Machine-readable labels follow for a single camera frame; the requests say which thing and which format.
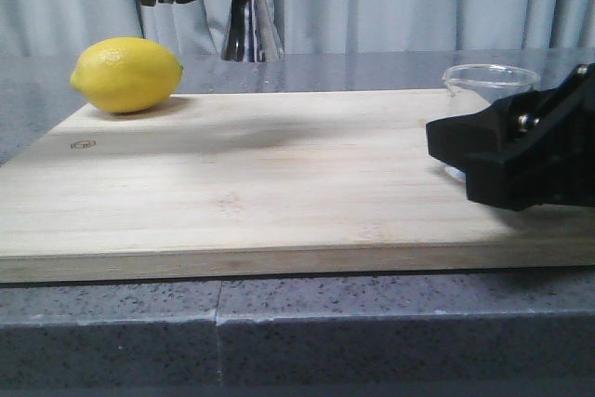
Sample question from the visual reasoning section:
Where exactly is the steel double jigger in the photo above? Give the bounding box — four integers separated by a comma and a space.
220, 0, 284, 62

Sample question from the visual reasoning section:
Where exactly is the clear glass beaker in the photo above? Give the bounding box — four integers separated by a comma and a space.
441, 63, 541, 180

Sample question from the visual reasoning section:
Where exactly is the yellow lemon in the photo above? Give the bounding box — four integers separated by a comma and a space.
70, 37, 183, 113

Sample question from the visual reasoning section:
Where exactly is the grey curtain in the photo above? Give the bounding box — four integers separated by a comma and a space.
1, 0, 594, 57

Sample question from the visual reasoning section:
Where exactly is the light wooden cutting board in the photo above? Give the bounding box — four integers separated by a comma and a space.
1, 89, 594, 283

